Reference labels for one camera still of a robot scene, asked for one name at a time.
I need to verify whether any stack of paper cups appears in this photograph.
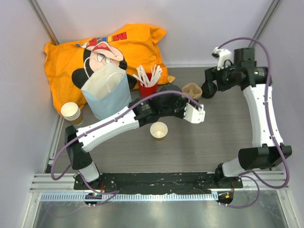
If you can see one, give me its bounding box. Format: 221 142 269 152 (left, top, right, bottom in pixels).
60 102 83 125

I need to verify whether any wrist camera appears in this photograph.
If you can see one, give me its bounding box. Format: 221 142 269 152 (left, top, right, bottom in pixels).
183 103 205 124
212 47 233 71

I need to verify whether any slotted cable duct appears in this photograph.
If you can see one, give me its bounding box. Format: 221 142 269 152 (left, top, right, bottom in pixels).
40 191 218 202

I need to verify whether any aluminium frame post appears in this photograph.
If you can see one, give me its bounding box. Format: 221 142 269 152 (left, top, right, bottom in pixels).
28 0 59 45
253 0 283 39

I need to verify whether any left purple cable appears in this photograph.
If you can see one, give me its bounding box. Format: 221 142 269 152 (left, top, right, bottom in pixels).
51 91 202 206

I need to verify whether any light blue paper bag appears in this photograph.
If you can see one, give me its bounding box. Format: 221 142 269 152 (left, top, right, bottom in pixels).
81 57 131 120

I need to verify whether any purple cable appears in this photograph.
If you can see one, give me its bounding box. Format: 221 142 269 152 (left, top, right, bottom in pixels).
51 91 202 206
217 37 291 209

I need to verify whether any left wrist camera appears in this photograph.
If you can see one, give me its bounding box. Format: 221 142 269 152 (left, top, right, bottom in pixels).
183 103 205 124

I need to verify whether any single paper coffee cup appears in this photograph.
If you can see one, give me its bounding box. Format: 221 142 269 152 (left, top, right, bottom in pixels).
150 122 168 142

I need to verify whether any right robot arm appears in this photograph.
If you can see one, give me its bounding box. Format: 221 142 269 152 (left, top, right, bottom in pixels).
201 47 292 188

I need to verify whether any lower pulp cup carrier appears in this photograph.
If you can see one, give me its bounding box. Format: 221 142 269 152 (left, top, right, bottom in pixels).
182 83 202 99

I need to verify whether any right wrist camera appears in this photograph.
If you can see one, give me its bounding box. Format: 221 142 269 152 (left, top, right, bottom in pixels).
212 47 233 71

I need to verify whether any red ribbed cup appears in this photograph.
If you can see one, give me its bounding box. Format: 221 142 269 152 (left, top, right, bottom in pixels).
139 82 158 97

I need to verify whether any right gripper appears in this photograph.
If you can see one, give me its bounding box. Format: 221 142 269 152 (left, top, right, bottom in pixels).
203 62 239 95

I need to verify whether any right aluminium frame post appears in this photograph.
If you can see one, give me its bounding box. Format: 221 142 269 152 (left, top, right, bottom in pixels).
253 0 283 39

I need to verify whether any stack of black lids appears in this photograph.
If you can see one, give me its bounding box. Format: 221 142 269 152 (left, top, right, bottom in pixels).
201 82 218 99

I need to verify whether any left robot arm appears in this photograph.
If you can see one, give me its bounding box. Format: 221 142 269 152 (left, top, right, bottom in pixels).
65 85 200 190

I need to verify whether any left aluminium frame post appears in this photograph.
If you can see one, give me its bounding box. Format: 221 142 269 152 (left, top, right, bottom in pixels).
28 0 59 45

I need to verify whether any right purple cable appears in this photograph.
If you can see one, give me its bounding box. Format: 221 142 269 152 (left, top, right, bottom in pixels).
217 37 291 209

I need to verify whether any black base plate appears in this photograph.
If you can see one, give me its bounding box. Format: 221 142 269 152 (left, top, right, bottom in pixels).
88 172 243 195

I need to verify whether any orange cartoon t-shirt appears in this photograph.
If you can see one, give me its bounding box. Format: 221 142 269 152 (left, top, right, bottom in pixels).
44 24 175 113

